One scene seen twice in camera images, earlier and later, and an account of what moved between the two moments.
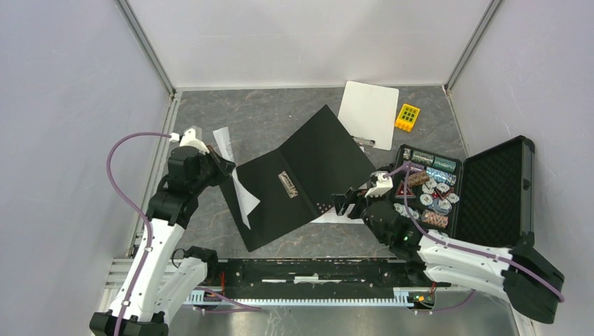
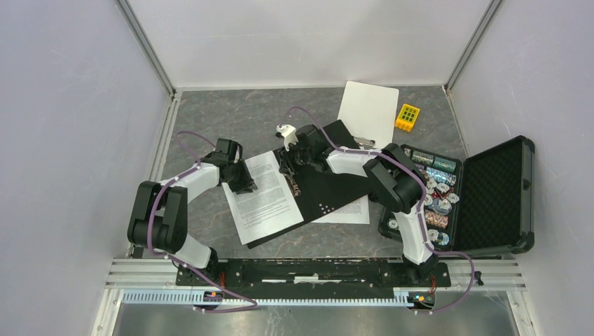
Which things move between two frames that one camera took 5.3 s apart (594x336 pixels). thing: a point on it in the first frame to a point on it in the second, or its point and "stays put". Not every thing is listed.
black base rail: [314, 272] stays put
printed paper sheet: [247, 201] to [270, 207]
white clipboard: [369, 113] stays put
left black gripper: [224, 167] to [247, 183]
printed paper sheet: [331, 216] stays put
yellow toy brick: [407, 117] stays put
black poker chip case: [488, 197] stays put
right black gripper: [340, 201] to [285, 168]
